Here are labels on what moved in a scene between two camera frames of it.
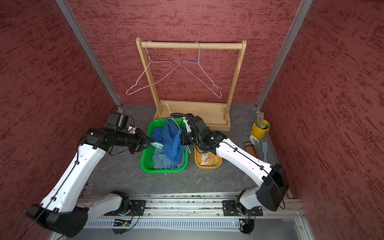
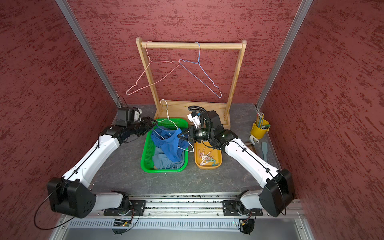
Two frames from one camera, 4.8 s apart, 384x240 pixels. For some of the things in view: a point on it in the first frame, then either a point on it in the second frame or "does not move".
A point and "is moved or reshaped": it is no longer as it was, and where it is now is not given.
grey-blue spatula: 264,145 does not move
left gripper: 141,140 -> 148,124
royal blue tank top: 169,136 is moved or reshaped
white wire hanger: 174,121 is moved or reshaped
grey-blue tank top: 160,161 does not move
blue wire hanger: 203,69 does not move
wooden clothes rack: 215,115 does not move
